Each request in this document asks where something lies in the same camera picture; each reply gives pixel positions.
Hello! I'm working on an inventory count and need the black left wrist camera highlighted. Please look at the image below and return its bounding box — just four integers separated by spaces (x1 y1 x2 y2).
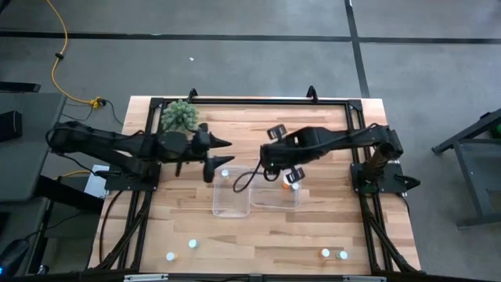
190 131 211 154

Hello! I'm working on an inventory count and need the grey side table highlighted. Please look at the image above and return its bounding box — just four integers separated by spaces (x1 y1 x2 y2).
0 92 67 203

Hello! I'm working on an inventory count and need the black flat bar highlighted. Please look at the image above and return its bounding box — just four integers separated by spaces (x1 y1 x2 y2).
0 81 42 94

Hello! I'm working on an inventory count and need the black box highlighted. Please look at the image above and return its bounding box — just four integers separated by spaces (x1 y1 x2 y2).
0 110 23 143

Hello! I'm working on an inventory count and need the silver bracket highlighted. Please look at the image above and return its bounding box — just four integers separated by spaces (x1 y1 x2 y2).
342 275 387 282
123 273 169 282

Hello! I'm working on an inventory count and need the black rounded device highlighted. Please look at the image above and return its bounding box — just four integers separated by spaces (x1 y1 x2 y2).
0 238 32 277

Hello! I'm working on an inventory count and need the clear plastic bin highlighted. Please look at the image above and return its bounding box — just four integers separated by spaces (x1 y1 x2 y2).
249 174 305 211
211 164 252 219

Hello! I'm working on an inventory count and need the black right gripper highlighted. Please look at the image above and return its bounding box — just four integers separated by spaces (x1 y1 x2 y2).
269 124 306 184

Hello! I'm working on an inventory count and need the white paper sheet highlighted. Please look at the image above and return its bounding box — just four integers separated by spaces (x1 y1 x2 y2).
83 163 111 200

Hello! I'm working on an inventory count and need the green artificial succulent plant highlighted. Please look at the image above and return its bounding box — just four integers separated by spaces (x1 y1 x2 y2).
160 99 200 133

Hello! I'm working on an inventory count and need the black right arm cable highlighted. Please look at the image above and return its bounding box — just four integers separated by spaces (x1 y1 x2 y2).
232 158 271 193

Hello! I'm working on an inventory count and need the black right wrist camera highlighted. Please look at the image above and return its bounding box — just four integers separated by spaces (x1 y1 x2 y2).
259 143 283 172

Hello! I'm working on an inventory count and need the black metal stand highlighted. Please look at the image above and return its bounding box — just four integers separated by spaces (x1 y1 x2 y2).
431 108 501 229

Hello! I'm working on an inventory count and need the black aluminium table frame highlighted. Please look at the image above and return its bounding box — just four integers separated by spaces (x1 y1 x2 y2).
88 96 423 282

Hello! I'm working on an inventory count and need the yellow extension cable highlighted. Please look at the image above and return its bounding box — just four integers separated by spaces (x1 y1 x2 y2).
57 169 90 180
45 0 103 109

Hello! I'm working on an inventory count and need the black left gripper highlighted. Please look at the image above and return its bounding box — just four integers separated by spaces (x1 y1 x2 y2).
198 122 236 184

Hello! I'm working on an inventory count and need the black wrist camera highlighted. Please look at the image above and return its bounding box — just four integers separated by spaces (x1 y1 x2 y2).
190 131 211 154
259 143 283 172

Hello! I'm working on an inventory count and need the dark desk beam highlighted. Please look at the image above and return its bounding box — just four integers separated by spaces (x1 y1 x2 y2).
33 175 106 215

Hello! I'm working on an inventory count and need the black power cable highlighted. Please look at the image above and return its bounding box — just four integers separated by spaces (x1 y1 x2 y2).
62 98 124 127

